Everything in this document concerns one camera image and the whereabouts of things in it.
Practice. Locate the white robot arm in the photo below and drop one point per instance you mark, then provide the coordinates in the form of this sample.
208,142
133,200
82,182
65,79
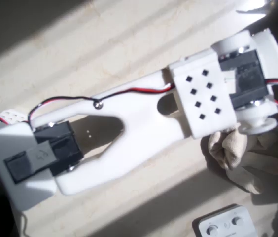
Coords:
134,128

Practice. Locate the white device with two knobs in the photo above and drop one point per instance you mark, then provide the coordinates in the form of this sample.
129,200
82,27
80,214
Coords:
227,222

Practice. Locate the white perforated base plate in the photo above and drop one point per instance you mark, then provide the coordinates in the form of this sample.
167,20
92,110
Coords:
12,116

